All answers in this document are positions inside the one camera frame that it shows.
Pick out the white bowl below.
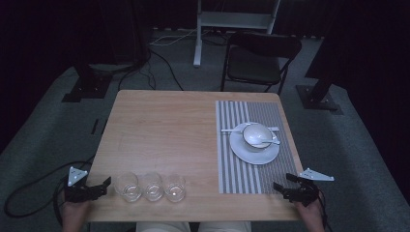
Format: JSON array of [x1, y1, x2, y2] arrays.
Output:
[[242, 123, 274, 150]]

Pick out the person's left hand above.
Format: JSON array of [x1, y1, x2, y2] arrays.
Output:
[[61, 198, 94, 232]]

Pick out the black floor cable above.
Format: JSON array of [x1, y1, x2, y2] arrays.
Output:
[[117, 47, 185, 92]]

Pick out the white floor cable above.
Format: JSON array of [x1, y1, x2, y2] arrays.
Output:
[[149, 28, 223, 47]]

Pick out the white metal stand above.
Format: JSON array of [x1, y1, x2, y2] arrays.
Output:
[[192, 0, 282, 68]]

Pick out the white spoon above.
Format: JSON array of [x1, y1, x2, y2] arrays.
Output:
[[249, 134, 281, 146]]

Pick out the black stand with base plate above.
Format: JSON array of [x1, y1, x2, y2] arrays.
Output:
[[295, 0, 381, 116], [61, 0, 153, 103]]

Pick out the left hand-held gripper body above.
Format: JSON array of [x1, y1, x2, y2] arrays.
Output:
[[64, 165, 99, 204]]

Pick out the white plate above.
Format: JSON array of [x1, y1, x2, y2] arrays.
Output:
[[228, 122, 280, 166]]

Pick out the clear drinking glass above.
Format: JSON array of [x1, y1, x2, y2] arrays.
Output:
[[139, 172, 164, 203], [113, 172, 143, 203], [161, 174, 187, 203]]

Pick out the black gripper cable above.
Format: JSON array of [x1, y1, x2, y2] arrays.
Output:
[[3, 157, 95, 226], [316, 188, 329, 232]]

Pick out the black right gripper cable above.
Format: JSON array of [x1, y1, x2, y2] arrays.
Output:
[[316, 188, 329, 232]]

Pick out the black folding chair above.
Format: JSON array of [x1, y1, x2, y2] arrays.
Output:
[[220, 31, 304, 97]]

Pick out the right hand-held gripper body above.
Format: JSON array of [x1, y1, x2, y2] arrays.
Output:
[[287, 167, 336, 208]]

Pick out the grey striped placemat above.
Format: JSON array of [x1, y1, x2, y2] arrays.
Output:
[[215, 100, 300, 195]]

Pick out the person's legs in beige trousers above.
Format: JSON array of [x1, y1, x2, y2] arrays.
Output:
[[134, 220, 252, 232]]

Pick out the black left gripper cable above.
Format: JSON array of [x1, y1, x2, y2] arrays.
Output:
[[3, 157, 95, 226]]

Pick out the person's right hand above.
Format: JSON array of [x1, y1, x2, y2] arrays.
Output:
[[293, 198, 325, 232]]

